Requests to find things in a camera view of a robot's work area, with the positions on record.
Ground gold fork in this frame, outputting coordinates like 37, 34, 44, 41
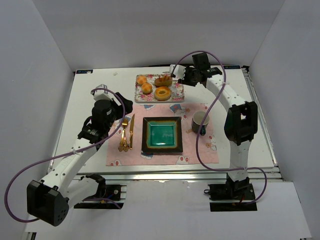
118, 117, 129, 152

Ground round bun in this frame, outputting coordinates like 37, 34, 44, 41
141, 82, 153, 95
136, 75, 148, 86

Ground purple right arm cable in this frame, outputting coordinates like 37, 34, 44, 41
170, 50, 268, 206

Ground pink bunny placemat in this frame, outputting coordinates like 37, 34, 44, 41
106, 103, 209, 167

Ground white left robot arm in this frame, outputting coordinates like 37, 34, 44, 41
26, 91, 133, 227

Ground dark green mug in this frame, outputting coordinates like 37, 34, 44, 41
191, 111, 210, 136

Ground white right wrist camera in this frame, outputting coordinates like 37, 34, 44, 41
169, 64, 186, 80

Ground brown striped bread loaf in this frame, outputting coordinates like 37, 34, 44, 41
154, 75, 173, 88

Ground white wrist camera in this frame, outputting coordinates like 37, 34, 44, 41
90, 84, 112, 101
169, 64, 186, 80

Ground ring doughnut bread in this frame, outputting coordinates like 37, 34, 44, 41
154, 86, 172, 101

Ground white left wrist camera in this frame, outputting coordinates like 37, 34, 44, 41
90, 84, 112, 101

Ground gold knife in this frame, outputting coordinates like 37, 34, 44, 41
129, 114, 135, 150

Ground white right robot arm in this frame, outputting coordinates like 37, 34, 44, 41
171, 50, 258, 189

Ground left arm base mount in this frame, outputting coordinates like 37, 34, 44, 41
73, 173, 127, 210

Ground green square plate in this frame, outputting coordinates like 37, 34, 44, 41
141, 116, 183, 154

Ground floral rectangular tray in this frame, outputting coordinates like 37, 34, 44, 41
134, 74, 185, 104

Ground round bun front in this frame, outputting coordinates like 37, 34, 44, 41
141, 82, 153, 95

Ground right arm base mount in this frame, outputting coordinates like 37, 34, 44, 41
203, 183, 258, 212

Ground round bun back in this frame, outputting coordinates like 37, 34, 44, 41
136, 75, 148, 86

